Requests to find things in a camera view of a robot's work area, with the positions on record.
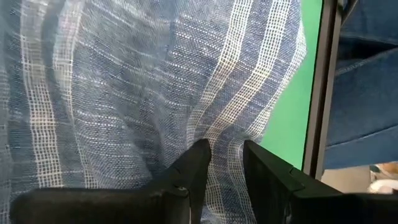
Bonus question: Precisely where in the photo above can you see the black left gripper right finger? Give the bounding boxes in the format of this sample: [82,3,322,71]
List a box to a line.
[243,139,398,224]

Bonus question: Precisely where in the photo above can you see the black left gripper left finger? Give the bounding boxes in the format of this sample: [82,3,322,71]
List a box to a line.
[9,138,212,224]

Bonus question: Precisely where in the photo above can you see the blue white striped towel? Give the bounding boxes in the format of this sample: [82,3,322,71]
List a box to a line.
[0,0,307,224]

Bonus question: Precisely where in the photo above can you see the green work mat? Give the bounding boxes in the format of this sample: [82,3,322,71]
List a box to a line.
[259,0,324,170]

